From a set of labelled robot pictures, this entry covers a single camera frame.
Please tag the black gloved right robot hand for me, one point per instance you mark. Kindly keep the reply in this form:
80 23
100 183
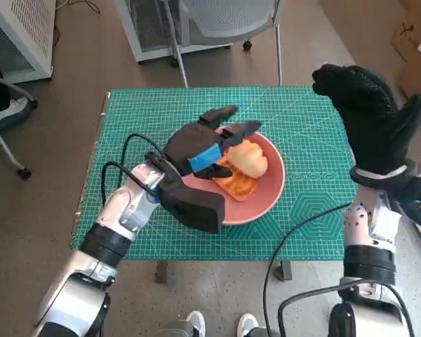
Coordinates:
375 126

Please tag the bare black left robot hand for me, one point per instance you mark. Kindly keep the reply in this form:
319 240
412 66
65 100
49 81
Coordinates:
193 144

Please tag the round toy bread bun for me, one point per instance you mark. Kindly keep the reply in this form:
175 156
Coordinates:
249 159

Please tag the long striped toy bread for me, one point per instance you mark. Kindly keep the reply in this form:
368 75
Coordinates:
240 187

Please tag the pink bowl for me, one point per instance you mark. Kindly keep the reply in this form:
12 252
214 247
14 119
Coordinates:
266 196

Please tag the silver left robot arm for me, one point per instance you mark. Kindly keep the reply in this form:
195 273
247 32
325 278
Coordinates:
130 207

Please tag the green cutting mat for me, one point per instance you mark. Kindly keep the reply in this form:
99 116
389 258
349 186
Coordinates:
144 105

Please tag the cardboard box with white label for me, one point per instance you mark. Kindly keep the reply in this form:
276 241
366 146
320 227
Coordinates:
412 31

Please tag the grey mesh chair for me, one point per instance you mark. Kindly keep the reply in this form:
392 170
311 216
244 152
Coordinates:
228 17

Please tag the grey table leg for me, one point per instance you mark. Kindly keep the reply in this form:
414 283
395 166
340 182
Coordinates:
286 271
161 272

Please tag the white shoe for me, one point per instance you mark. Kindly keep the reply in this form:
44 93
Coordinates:
247 323
195 321

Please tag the large white perforated cabinet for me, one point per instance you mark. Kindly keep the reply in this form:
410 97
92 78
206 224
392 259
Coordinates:
24 28

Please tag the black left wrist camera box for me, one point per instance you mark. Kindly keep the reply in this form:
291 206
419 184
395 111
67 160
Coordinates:
196 207

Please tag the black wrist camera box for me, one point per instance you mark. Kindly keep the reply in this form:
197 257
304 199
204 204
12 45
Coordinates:
196 207
419 203

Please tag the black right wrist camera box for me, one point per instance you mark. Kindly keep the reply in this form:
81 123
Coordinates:
419 203

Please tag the white frame wheeled chair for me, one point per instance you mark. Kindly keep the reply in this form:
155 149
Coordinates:
7 147

